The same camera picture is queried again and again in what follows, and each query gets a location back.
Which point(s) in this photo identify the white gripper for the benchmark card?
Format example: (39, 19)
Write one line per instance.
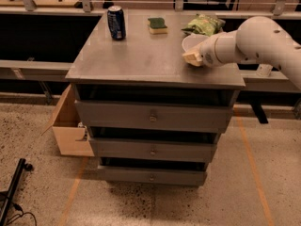
(208, 55)

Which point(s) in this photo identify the white ceramic bowl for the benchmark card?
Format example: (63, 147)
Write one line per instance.
(192, 40)

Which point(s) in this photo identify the middle grey drawer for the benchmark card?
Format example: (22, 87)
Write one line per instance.
(153, 150)

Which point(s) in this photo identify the cardboard box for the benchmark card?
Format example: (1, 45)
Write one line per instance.
(70, 134)

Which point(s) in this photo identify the green yellow sponge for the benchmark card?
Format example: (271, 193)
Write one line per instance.
(157, 26)

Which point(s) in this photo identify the top grey drawer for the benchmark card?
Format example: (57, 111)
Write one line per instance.
(213, 119)

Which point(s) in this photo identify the bottom grey drawer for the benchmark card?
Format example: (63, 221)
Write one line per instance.
(153, 176)

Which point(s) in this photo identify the blue soda can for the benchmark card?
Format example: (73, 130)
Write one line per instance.
(116, 22)

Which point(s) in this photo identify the black stand with cable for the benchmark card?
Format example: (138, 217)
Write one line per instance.
(6, 197)

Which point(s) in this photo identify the grey drawer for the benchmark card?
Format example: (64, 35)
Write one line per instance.
(153, 150)
(213, 119)
(153, 176)

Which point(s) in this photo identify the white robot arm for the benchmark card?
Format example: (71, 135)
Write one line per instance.
(258, 39)

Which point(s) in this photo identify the green chip bag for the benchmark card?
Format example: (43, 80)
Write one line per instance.
(204, 25)

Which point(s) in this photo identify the grey drawer cabinet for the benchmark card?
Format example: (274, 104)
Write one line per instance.
(148, 68)

